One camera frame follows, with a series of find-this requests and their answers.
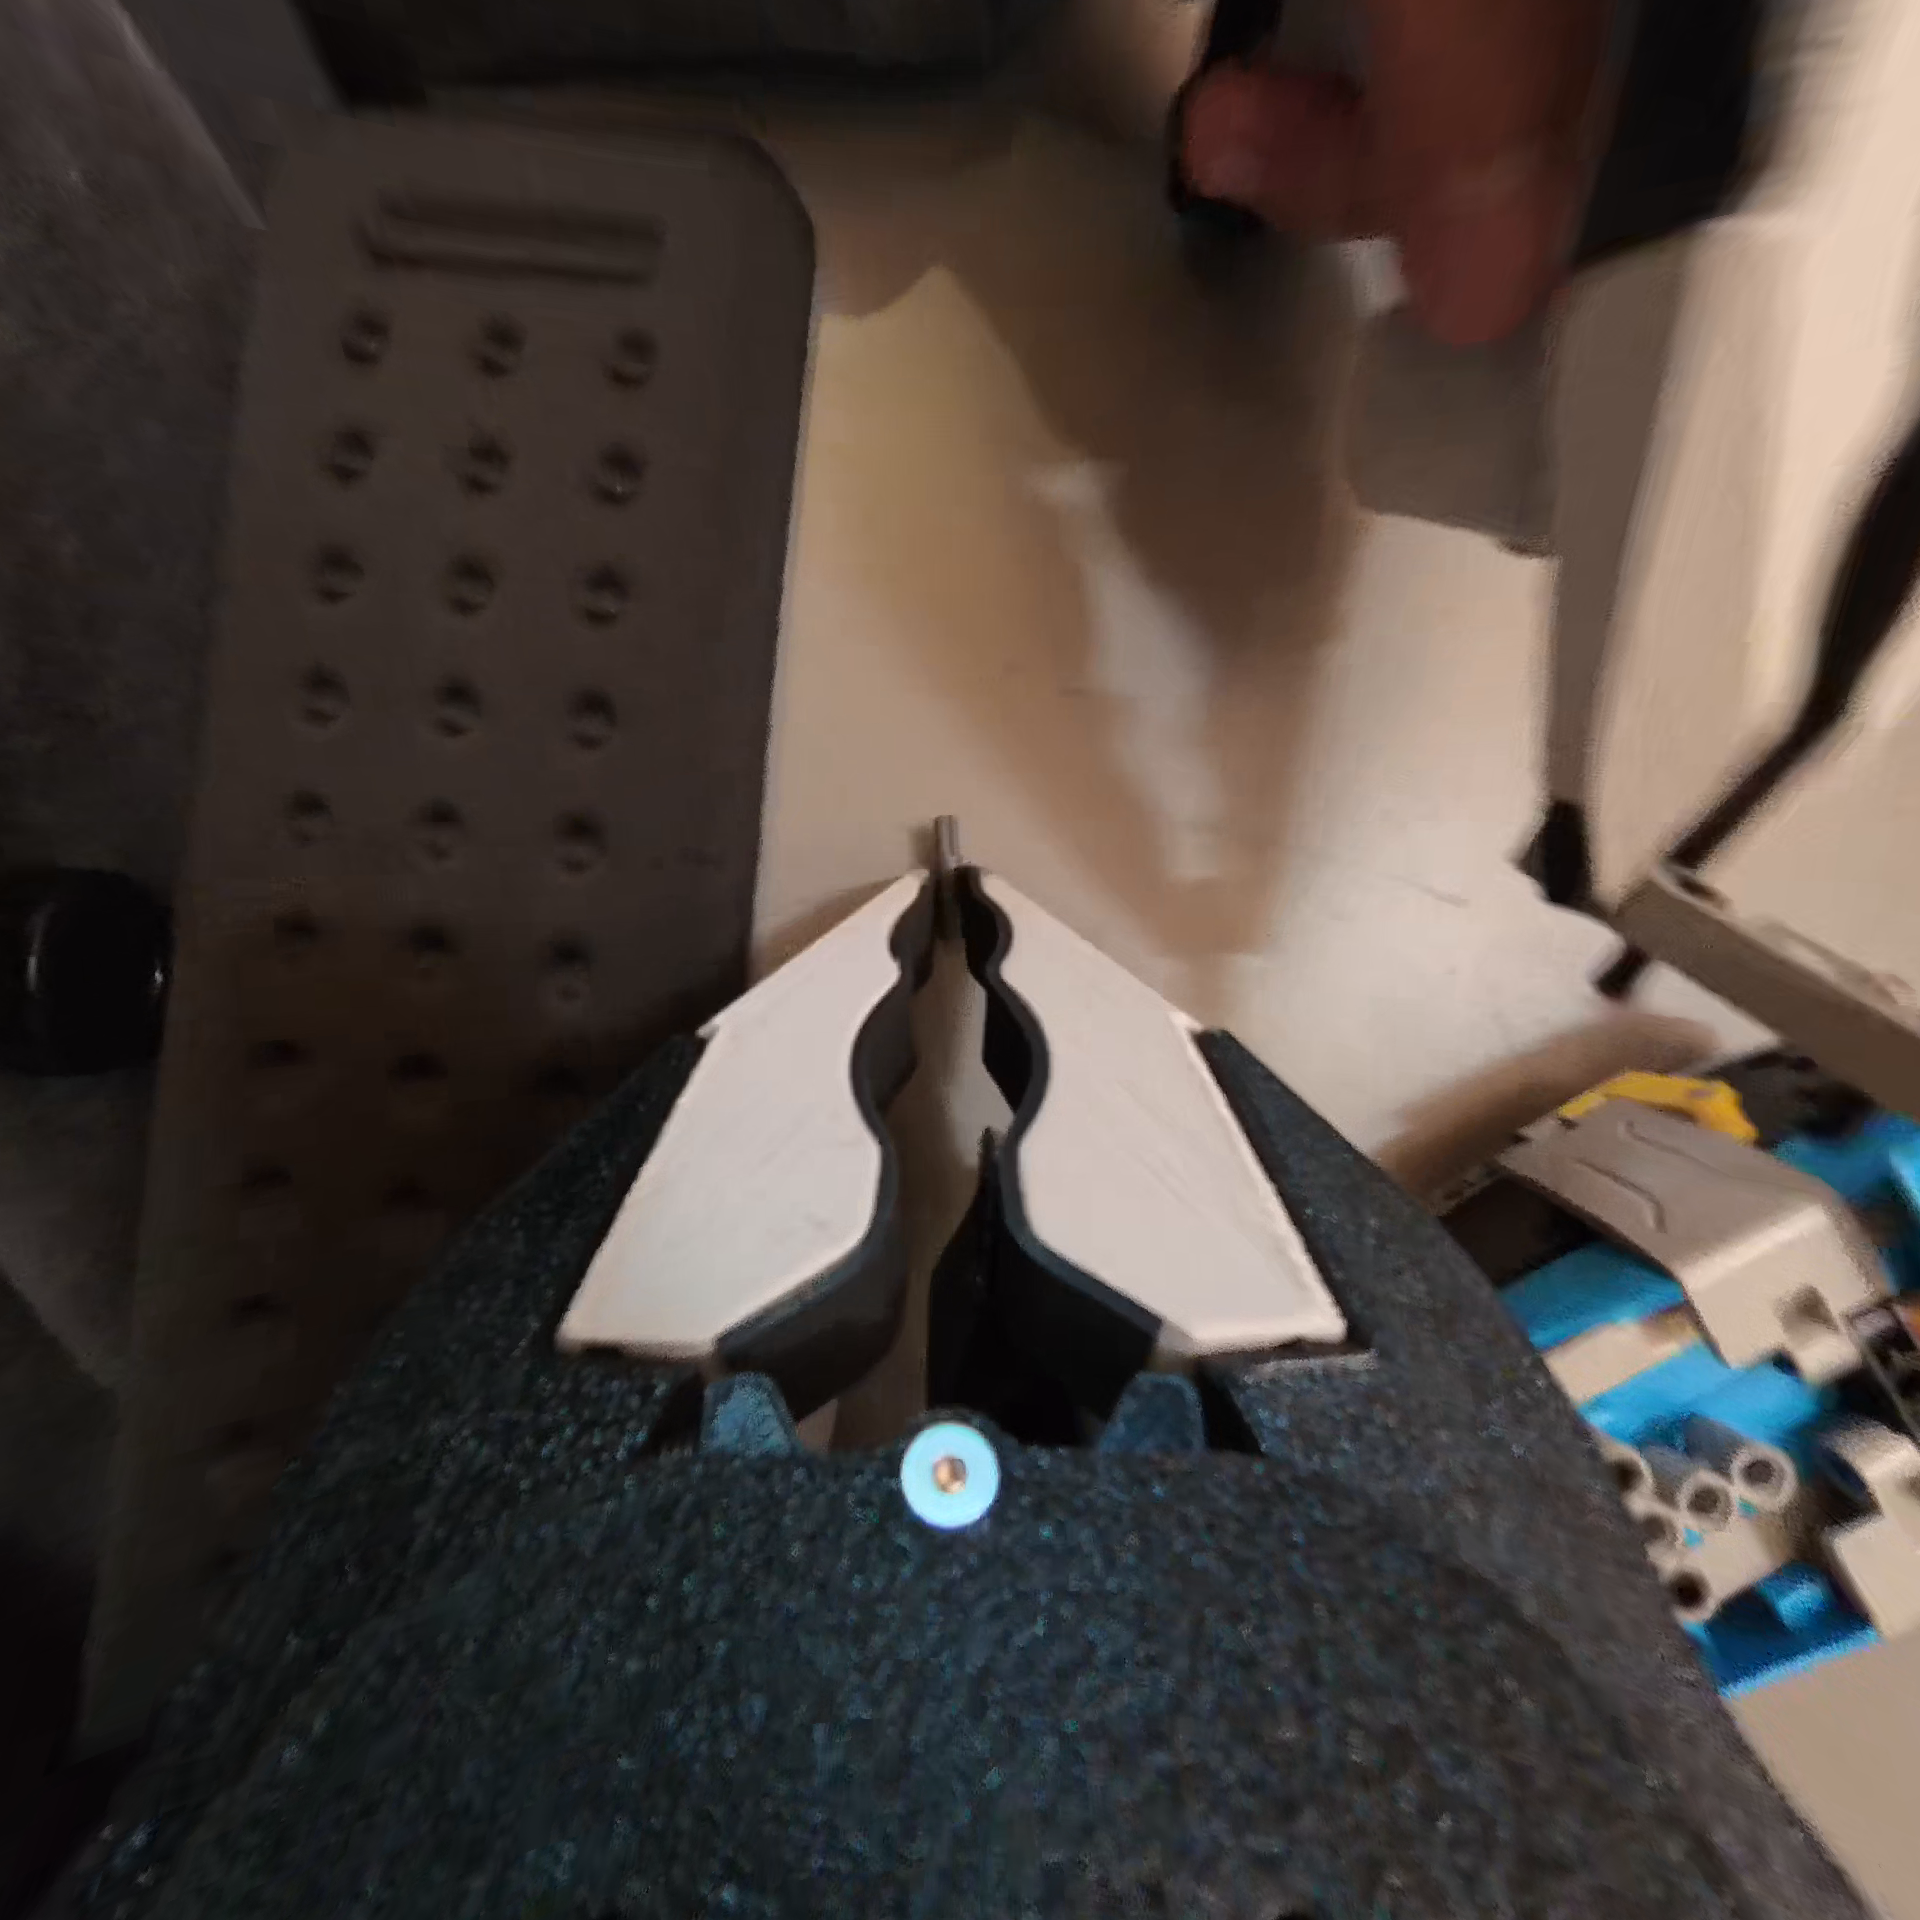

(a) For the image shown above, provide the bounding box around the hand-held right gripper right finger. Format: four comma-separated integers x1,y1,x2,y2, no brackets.
967,870,1349,1373

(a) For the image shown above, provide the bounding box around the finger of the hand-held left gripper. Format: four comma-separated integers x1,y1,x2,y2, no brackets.
1551,269,1920,890

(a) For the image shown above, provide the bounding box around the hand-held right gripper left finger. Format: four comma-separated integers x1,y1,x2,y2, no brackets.
558,867,939,1361

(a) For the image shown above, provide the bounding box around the blue brick vehicle model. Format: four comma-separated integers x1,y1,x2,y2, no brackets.
1430,1049,1920,1706

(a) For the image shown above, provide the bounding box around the person's left forearm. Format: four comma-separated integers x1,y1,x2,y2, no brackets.
1558,0,1807,280

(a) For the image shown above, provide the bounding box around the grey desk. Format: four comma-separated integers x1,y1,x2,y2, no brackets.
749,90,1920,1920

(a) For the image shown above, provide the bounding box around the person's left hand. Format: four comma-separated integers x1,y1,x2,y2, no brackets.
1178,46,1579,349

